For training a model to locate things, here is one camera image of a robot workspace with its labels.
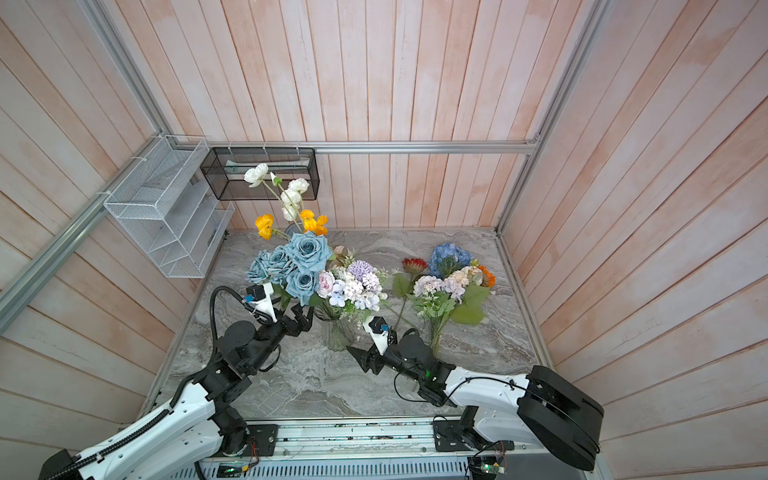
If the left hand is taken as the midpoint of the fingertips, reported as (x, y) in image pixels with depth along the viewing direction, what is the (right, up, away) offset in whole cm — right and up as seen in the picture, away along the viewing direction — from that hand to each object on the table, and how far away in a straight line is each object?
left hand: (304, 301), depth 74 cm
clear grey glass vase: (+7, -10, +13) cm, 18 cm away
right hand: (+13, -10, +3) cm, 17 cm away
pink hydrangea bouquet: (+43, 0, +15) cm, 46 cm away
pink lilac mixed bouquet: (+13, +5, -10) cm, 17 cm away
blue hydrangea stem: (+42, +11, +28) cm, 52 cm away
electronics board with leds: (+45, -40, -3) cm, 60 cm away
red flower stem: (+27, +2, +30) cm, 40 cm away
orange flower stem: (+56, +4, +24) cm, 61 cm away
